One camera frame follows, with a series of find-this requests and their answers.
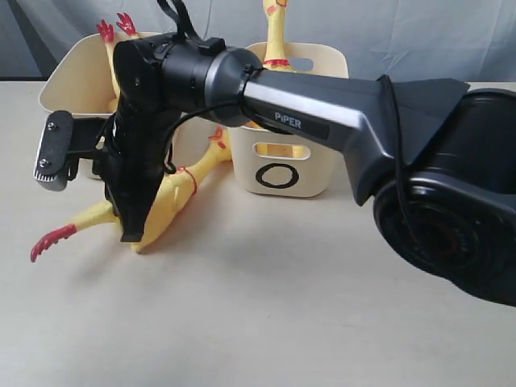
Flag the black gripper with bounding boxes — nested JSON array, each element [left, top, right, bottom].
[[102, 35, 177, 243]]

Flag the headless rubber chicken body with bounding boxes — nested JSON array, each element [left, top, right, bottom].
[[96, 12, 140, 113]]

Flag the whole yellow rubber chicken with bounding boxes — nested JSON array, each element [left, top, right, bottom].
[[256, 0, 303, 158]]

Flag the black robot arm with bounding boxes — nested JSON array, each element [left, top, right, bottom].
[[102, 34, 515, 306]]

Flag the white bin marked X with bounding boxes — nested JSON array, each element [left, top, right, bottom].
[[38, 31, 178, 181]]

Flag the white bin marked O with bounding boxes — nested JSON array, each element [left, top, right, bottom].
[[228, 43, 348, 198]]

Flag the blue-grey backdrop curtain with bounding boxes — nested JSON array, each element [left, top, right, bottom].
[[1, 0, 515, 81]]

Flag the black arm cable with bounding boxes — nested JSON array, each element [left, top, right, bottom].
[[156, 0, 420, 243]]

